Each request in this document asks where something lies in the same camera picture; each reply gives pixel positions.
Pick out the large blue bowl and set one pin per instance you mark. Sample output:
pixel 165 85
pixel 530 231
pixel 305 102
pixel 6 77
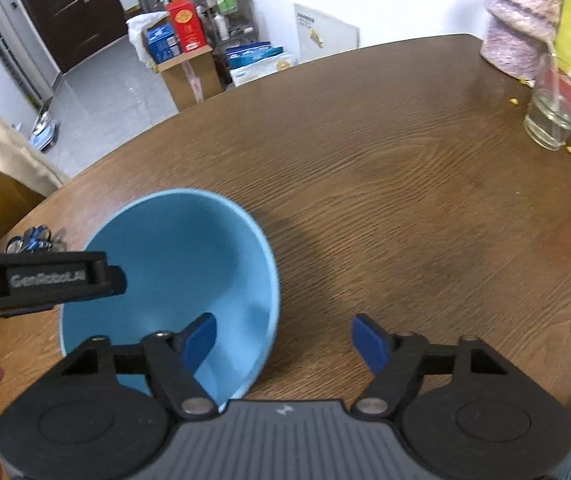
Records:
pixel 180 260

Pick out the red carton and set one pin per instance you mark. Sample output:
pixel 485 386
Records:
pixel 185 27

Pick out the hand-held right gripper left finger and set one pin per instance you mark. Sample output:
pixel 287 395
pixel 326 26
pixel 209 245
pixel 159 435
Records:
pixel 198 344

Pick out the blue packet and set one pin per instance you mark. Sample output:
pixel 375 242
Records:
pixel 253 54

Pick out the clear drinking glass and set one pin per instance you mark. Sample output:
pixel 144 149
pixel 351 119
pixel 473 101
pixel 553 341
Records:
pixel 553 115

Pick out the cardboard box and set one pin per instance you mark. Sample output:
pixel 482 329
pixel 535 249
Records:
pixel 190 80

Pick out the white desk calendar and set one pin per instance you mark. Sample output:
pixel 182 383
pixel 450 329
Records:
pixel 325 35

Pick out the pink textured vase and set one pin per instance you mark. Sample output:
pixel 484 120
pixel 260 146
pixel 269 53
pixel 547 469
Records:
pixel 518 20

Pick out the white plastic bag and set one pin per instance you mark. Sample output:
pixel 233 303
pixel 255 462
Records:
pixel 138 30

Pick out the white bottle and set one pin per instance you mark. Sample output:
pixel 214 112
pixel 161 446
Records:
pixel 222 27

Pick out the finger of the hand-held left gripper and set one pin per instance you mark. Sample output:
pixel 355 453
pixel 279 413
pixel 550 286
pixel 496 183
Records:
pixel 40 280

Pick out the beige cloth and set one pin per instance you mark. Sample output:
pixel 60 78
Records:
pixel 10 145

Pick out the grey slippers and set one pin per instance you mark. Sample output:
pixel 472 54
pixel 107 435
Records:
pixel 45 132

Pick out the white food packet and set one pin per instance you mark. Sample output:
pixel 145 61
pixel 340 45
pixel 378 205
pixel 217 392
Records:
pixel 260 72

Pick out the blue carton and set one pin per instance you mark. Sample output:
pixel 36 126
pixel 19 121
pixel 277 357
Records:
pixel 163 44

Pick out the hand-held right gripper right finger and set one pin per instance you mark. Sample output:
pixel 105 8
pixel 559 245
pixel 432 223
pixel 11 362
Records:
pixel 370 344

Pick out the dark brown door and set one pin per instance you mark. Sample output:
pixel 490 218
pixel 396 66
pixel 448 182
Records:
pixel 65 10

